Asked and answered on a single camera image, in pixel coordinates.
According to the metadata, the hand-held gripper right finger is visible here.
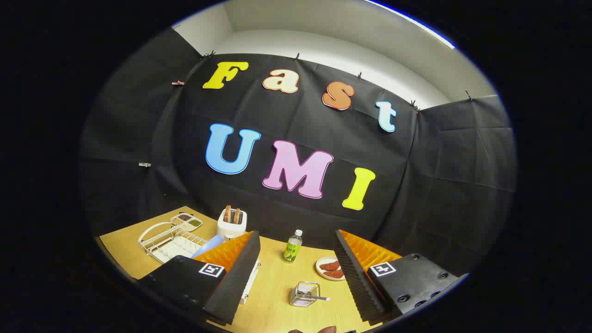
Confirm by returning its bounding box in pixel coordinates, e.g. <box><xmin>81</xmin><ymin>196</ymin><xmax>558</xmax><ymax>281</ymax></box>
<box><xmin>334</xmin><ymin>229</ymin><xmax>470</xmax><ymax>324</ymax></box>

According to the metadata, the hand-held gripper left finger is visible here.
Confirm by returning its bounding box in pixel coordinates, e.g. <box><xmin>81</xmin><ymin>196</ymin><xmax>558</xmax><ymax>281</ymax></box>
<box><xmin>137</xmin><ymin>230</ymin><xmax>261</xmax><ymax>327</ymax></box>

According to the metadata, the spoon with striped handle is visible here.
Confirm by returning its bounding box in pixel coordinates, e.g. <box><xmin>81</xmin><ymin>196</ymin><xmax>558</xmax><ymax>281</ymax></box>
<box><xmin>296</xmin><ymin>290</ymin><xmax>331</xmax><ymax>302</ymax></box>

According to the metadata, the blue plate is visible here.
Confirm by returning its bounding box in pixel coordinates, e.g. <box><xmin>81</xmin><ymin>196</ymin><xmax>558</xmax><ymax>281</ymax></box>
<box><xmin>191</xmin><ymin>234</ymin><xmax>225</xmax><ymax>259</ymax></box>

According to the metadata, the metal wire basket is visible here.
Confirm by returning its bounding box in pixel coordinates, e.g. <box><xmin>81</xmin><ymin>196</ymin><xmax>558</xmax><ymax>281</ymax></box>
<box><xmin>290</xmin><ymin>281</ymin><xmax>321</xmax><ymax>307</ymax></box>

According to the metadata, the white wire dish rack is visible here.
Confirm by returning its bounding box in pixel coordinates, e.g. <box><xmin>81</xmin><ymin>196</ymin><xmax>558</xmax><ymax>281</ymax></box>
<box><xmin>138</xmin><ymin>222</ymin><xmax>261</xmax><ymax>305</ymax></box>

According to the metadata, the white oval dish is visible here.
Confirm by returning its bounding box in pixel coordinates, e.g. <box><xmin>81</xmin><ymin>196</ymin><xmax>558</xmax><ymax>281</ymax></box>
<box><xmin>315</xmin><ymin>257</ymin><xmax>346</xmax><ymax>281</ymax></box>

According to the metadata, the white toaster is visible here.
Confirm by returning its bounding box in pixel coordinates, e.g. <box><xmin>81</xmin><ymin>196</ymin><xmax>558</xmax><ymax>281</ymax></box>
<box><xmin>217</xmin><ymin>208</ymin><xmax>247</xmax><ymax>241</ymax></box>

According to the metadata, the green tea bottle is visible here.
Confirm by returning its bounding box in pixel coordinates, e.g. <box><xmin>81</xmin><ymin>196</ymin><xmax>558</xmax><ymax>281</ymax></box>
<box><xmin>282</xmin><ymin>229</ymin><xmax>303</xmax><ymax>264</ymax></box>

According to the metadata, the white divided sauce tray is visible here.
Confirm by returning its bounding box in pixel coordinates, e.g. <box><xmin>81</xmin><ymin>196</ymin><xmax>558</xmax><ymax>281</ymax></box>
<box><xmin>170</xmin><ymin>212</ymin><xmax>203</xmax><ymax>232</ymax></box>

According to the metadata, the black backdrop cloth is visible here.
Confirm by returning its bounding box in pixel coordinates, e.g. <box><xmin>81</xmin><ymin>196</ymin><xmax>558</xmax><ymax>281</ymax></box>
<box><xmin>79</xmin><ymin>28</ymin><xmax>517</xmax><ymax>278</ymax></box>

